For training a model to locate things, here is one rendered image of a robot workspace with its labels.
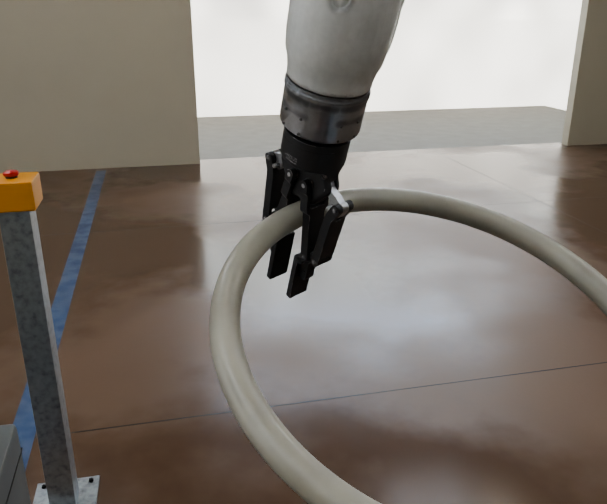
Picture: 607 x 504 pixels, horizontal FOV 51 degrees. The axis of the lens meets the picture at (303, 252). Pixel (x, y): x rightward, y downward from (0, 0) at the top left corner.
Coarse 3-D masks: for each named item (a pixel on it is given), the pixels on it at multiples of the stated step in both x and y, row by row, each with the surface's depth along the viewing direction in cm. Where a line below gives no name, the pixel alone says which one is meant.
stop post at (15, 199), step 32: (0, 192) 163; (32, 192) 164; (0, 224) 167; (32, 224) 170; (32, 256) 172; (32, 288) 175; (32, 320) 178; (32, 352) 181; (32, 384) 185; (64, 416) 194; (64, 448) 194; (64, 480) 198; (96, 480) 214
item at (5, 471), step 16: (0, 432) 111; (16, 432) 113; (0, 448) 106; (16, 448) 112; (0, 464) 103; (16, 464) 111; (0, 480) 101; (16, 480) 110; (0, 496) 100; (16, 496) 109
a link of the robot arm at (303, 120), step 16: (288, 80) 64; (288, 96) 64; (304, 96) 63; (320, 96) 62; (368, 96) 65; (288, 112) 66; (304, 112) 64; (320, 112) 63; (336, 112) 63; (352, 112) 64; (288, 128) 66; (304, 128) 65; (320, 128) 64; (336, 128) 64; (352, 128) 66
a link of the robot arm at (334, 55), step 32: (320, 0) 56; (352, 0) 55; (384, 0) 56; (288, 32) 61; (320, 32) 57; (352, 32) 57; (384, 32) 59; (288, 64) 63; (320, 64) 59; (352, 64) 59; (352, 96) 62
